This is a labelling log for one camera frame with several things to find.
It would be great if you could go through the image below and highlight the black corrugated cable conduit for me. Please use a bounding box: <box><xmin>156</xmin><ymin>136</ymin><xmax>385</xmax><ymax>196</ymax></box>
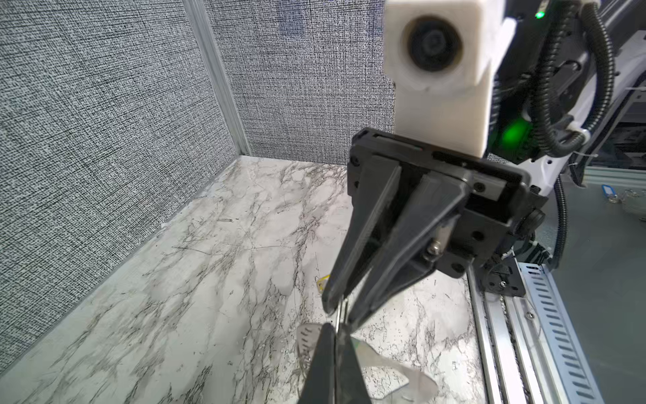
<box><xmin>532</xmin><ymin>0</ymin><xmax>617</xmax><ymax>269</ymax></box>

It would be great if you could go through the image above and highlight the yellow key tag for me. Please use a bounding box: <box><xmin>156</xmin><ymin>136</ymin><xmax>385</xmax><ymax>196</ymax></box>
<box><xmin>316</xmin><ymin>275</ymin><xmax>330</xmax><ymax>295</ymax></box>

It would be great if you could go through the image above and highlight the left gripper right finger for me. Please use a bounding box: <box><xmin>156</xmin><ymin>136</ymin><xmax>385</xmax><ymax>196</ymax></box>
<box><xmin>336</xmin><ymin>325</ymin><xmax>371</xmax><ymax>404</ymax></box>

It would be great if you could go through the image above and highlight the silver perforated metal key holder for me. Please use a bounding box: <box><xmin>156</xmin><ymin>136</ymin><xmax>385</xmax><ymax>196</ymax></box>
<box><xmin>299</xmin><ymin>325</ymin><xmax>439</xmax><ymax>403</ymax></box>

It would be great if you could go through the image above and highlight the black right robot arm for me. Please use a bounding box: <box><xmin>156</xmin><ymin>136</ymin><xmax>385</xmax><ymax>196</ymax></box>
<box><xmin>321</xmin><ymin>1</ymin><xmax>645</xmax><ymax>330</ymax></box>

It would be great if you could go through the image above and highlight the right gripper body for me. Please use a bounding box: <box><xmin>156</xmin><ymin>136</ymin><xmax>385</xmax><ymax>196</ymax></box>
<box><xmin>348</xmin><ymin>128</ymin><xmax>547</xmax><ymax>278</ymax></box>

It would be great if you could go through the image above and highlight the grey slotted cable duct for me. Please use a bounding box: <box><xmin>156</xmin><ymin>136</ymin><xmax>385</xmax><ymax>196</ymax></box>
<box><xmin>519</xmin><ymin>263</ymin><xmax>604</xmax><ymax>403</ymax></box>

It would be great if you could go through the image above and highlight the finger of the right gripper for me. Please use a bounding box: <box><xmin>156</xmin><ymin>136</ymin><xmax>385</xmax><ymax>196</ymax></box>
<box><xmin>321</xmin><ymin>156</ymin><xmax>401</xmax><ymax>315</ymax></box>
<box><xmin>348</xmin><ymin>173</ymin><xmax>469</xmax><ymax>331</ymax></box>

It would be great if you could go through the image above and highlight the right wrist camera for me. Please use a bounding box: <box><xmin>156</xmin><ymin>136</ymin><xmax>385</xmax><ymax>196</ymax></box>
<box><xmin>383</xmin><ymin>0</ymin><xmax>516</xmax><ymax>158</ymax></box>

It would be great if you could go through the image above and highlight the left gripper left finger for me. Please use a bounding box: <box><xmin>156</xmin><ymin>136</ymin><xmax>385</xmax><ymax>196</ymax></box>
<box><xmin>297</xmin><ymin>323</ymin><xmax>336</xmax><ymax>404</ymax></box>

